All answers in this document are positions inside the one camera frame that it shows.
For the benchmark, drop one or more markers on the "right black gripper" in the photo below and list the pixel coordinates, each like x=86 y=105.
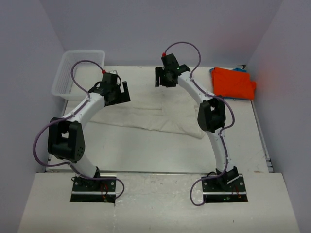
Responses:
x=160 y=73

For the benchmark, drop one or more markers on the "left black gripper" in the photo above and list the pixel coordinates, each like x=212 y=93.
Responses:
x=118 y=100

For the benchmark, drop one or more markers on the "white t shirt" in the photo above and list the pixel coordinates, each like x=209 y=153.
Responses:
x=170 y=113

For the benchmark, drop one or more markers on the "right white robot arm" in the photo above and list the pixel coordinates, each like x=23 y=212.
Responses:
x=211 y=114

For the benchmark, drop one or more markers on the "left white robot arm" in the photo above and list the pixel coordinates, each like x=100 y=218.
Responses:
x=66 y=139

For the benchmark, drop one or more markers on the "white plastic basket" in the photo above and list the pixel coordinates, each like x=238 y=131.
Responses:
x=84 y=73

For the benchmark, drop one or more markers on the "folded orange t shirt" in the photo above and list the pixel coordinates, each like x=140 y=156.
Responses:
x=234 y=84

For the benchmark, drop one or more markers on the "folded blue t shirt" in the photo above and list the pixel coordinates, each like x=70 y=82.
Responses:
x=239 y=69

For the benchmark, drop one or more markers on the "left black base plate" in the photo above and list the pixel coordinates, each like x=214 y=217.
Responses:
x=84 y=190

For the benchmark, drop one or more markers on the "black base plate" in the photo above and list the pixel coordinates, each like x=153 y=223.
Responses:
x=84 y=190
x=230 y=193

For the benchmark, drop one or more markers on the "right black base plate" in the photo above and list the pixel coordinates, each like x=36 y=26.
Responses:
x=230 y=193

